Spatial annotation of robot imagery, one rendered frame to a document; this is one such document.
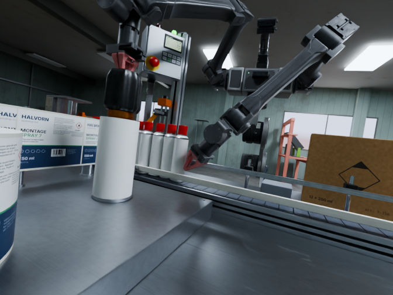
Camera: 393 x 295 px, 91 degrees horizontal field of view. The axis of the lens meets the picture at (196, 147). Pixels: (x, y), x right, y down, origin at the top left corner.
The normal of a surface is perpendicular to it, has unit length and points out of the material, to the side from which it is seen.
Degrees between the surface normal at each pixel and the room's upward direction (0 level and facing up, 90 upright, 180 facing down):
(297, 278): 0
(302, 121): 90
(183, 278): 0
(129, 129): 90
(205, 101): 90
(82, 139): 90
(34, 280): 0
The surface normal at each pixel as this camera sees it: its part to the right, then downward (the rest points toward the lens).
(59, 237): 0.13, -0.99
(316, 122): -0.32, 0.00
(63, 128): 0.93, 0.14
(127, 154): 0.80, 0.13
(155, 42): 0.50, 0.11
